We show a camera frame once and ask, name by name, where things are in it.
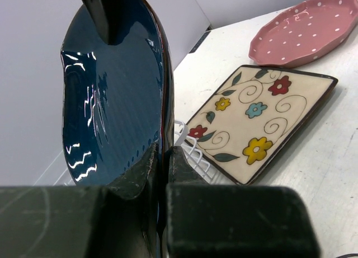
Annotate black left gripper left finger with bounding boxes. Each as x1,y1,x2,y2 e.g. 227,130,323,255
1,144,158,257

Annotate white wire dish rack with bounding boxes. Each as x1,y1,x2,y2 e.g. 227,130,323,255
34,120,220,186

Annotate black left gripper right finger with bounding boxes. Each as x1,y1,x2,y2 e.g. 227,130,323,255
167,147,321,257

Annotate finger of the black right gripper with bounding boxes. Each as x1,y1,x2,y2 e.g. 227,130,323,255
82,0,125,45

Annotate black logo label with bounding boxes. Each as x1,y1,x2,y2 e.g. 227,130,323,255
189,30,211,54

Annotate pink polka dot plate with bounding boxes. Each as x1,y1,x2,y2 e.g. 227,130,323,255
248,0,357,68

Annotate cream floral square plate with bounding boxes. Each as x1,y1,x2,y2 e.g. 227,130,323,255
186,65,338,185

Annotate dark blue leaf plate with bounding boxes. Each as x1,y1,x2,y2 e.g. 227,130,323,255
61,0,174,257

